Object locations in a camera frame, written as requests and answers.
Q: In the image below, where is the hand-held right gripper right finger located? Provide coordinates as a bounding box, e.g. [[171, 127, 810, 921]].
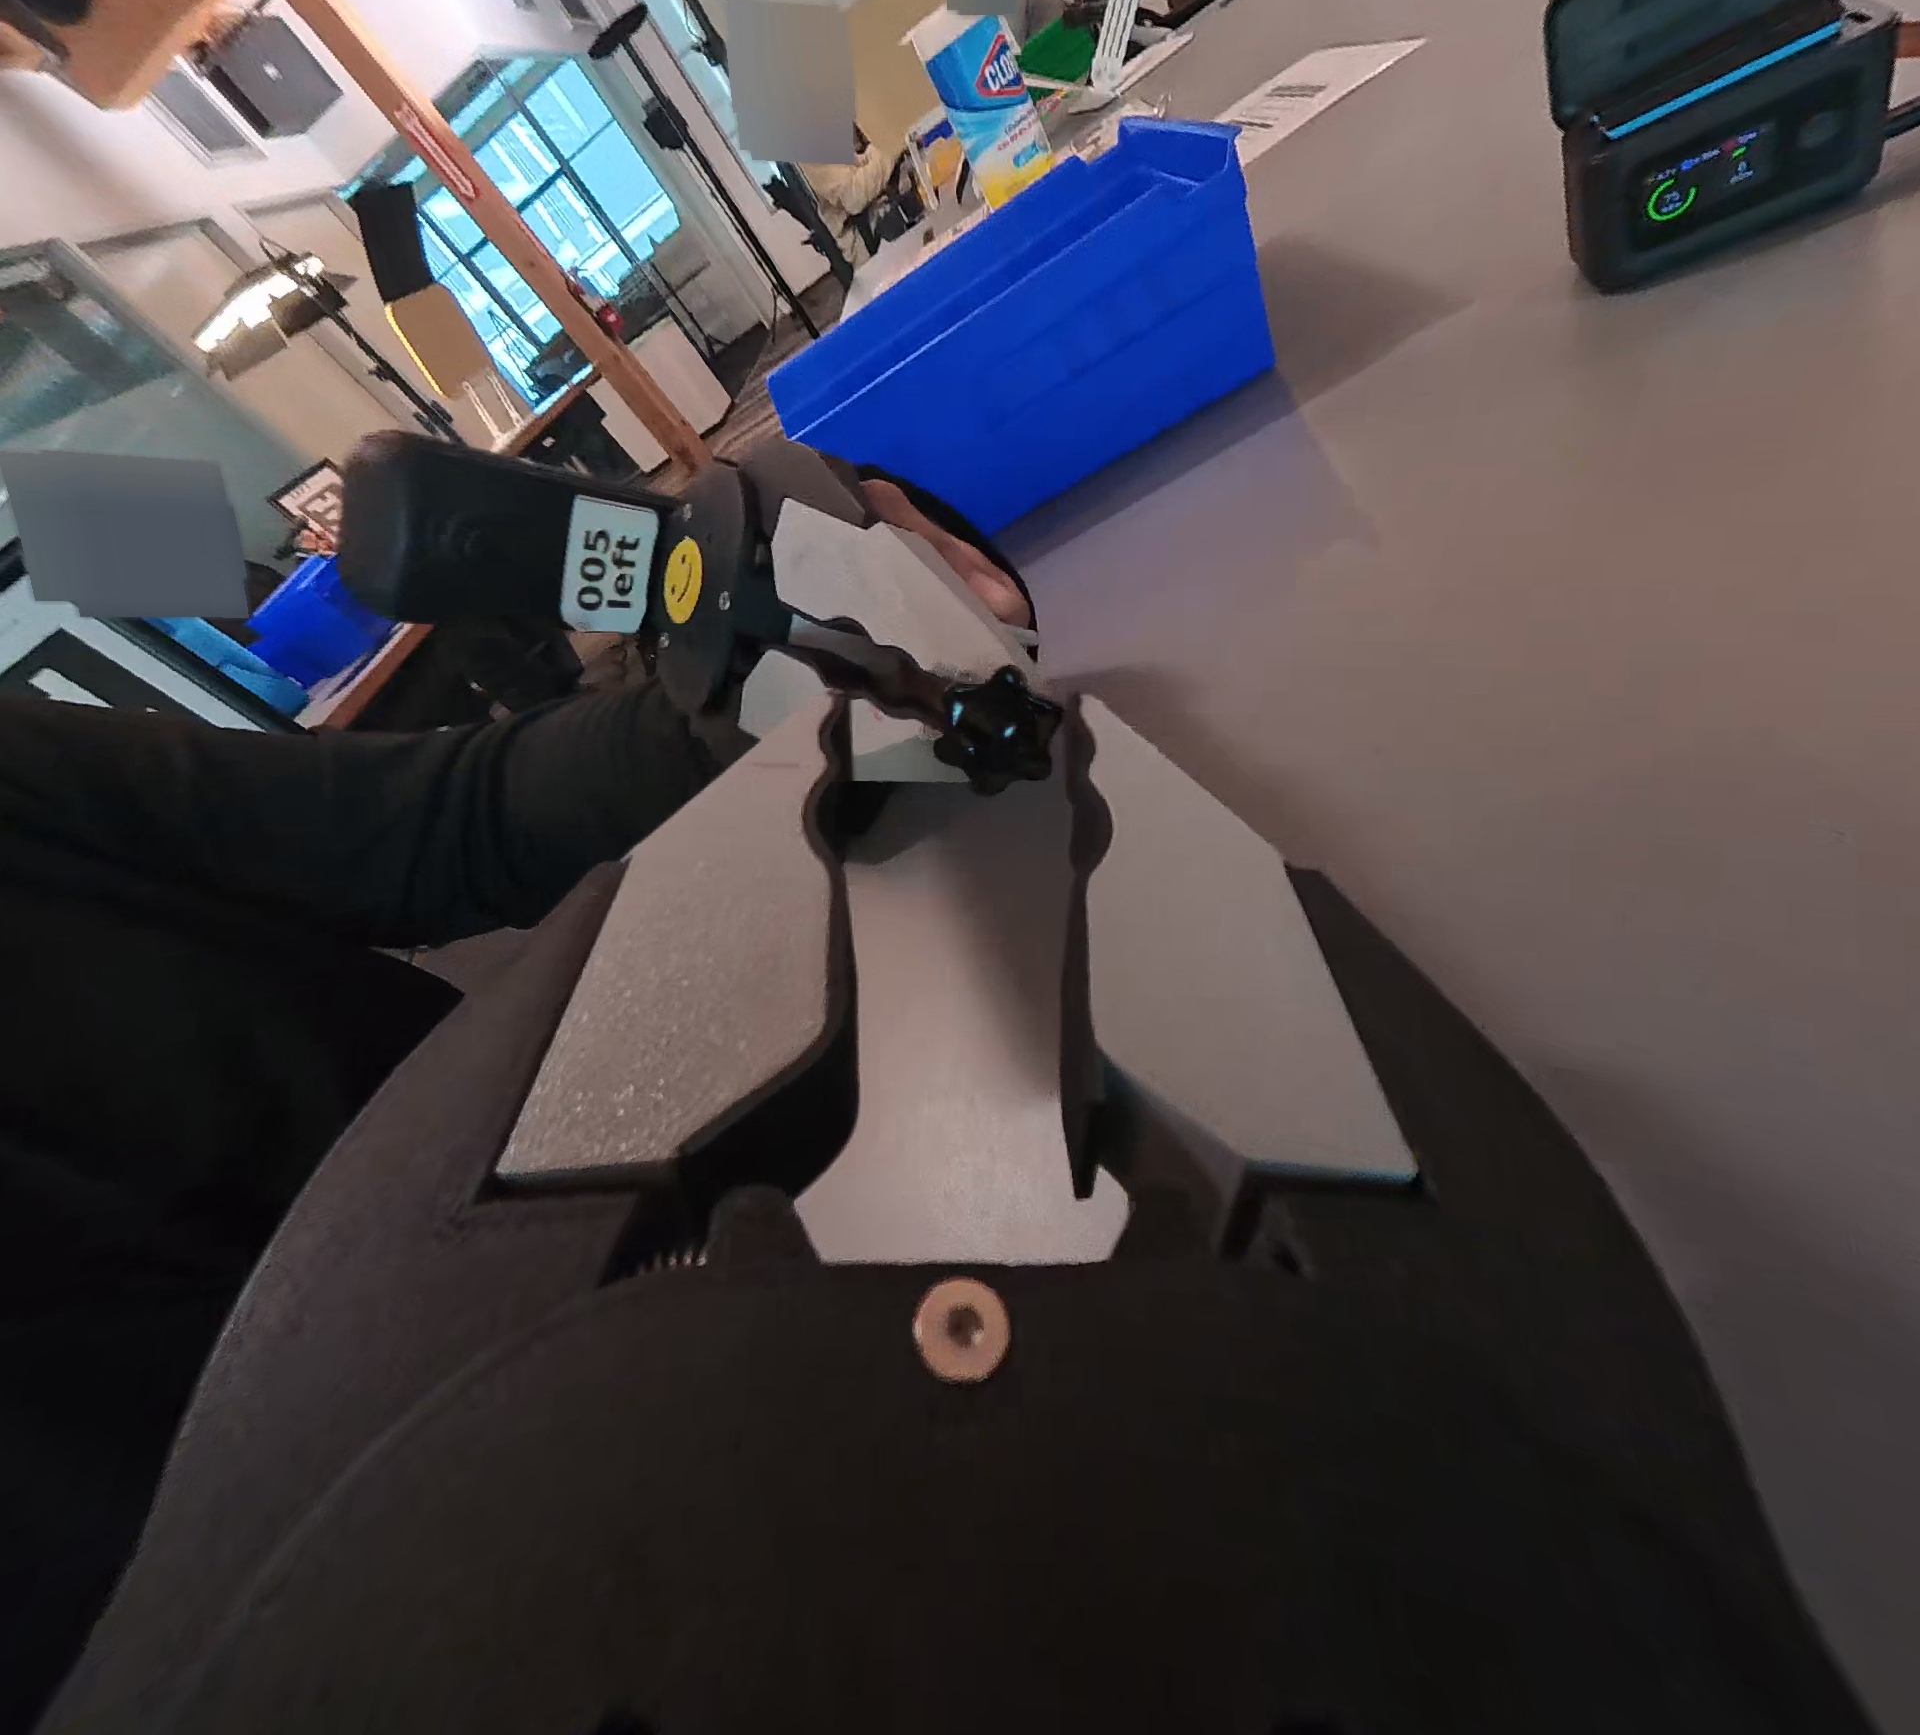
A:
[[1060, 698, 1420, 1200]]

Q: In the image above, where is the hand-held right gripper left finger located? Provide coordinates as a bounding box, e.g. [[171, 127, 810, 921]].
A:
[[495, 698, 862, 1191]]

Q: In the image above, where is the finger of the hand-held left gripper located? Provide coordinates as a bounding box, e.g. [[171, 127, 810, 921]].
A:
[[768, 506, 1049, 717], [847, 698, 969, 786]]

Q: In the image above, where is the black star knob screw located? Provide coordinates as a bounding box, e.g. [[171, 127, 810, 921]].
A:
[[935, 663, 1071, 793]]

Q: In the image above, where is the blue plastic bin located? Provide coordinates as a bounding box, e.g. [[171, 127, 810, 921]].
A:
[[768, 114, 1279, 540]]

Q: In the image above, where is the person's left hand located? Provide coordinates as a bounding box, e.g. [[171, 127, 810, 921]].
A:
[[862, 482, 1037, 637]]

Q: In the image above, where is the small blue bin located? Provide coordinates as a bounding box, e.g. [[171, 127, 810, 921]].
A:
[[244, 553, 403, 692]]

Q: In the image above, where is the studio light on tripod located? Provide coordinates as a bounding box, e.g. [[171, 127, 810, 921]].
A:
[[190, 245, 459, 442]]

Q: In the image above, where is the Clorox wipes canister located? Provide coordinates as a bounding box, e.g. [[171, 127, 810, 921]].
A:
[[922, 13, 1056, 213]]

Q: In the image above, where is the white paper sheet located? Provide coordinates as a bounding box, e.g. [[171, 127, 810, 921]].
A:
[[1213, 39, 1428, 134]]

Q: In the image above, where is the black charging case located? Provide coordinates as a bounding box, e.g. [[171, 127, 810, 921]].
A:
[[1542, 0, 1906, 298]]

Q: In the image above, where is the wooden support post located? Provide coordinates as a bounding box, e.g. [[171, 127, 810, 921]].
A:
[[171, 0, 719, 480]]

